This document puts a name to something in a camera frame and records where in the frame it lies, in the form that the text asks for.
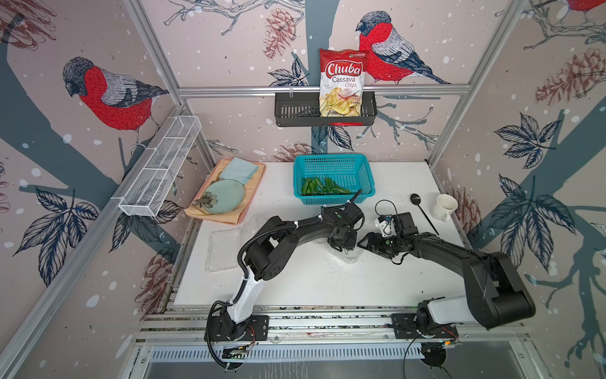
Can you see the black wall basket shelf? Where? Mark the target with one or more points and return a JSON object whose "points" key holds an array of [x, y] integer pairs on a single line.
{"points": [[303, 110]]}

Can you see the light green folded cloth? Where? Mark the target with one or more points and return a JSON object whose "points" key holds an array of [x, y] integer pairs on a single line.
{"points": [[239, 170]]}

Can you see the red cassava chips bag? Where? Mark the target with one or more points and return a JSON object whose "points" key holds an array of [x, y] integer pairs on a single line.
{"points": [[342, 78]]}

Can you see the black spoon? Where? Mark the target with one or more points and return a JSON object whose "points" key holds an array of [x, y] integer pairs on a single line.
{"points": [[416, 200]]}

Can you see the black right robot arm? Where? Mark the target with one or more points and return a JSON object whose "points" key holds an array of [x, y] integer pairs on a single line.
{"points": [[495, 294]]}

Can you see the white wire wall shelf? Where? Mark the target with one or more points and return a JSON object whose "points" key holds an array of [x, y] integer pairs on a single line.
{"points": [[151, 187]]}

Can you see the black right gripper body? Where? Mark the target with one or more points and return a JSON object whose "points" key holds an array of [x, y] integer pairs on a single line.
{"points": [[387, 246]]}

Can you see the clear clamshell container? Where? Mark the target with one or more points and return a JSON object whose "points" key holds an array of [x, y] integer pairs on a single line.
{"points": [[345, 250], [224, 245]]}

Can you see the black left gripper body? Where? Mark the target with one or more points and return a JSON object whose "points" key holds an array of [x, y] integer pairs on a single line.
{"points": [[348, 242]]}

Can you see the teal plastic basket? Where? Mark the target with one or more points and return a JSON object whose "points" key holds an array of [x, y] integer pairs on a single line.
{"points": [[351, 171]]}

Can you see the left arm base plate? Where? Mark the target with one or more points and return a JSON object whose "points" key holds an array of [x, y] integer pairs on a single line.
{"points": [[222, 329]]}

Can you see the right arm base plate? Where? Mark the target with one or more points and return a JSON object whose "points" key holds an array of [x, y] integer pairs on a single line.
{"points": [[408, 327]]}

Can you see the green ceramic plate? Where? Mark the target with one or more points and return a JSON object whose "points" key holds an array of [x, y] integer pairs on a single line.
{"points": [[222, 196]]}

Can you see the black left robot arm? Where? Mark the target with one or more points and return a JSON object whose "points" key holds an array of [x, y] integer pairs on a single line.
{"points": [[266, 255]]}

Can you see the white mug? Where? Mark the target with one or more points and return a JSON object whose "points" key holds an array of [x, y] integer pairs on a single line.
{"points": [[444, 207]]}

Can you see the orange tray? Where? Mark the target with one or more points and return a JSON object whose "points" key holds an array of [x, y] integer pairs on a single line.
{"points": [[237, 215]]}

